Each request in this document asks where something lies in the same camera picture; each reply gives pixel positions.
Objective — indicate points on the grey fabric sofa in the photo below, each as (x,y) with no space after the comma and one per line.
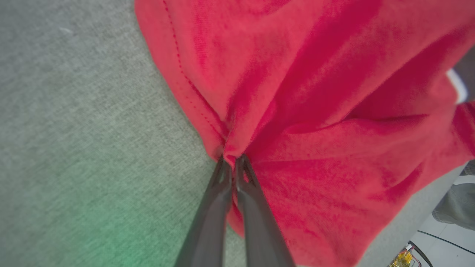
(92,129)

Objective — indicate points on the grey fabric bundle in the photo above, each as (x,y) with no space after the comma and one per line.
(460,205)

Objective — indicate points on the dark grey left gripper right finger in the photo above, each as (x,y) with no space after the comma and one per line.
(259,230)

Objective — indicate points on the red basketball jersey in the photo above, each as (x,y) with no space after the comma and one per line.
(315,111)

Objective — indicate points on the yellow small item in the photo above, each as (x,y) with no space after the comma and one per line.
(401,259)

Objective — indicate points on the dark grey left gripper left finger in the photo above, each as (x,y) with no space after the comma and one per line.
(211,222)

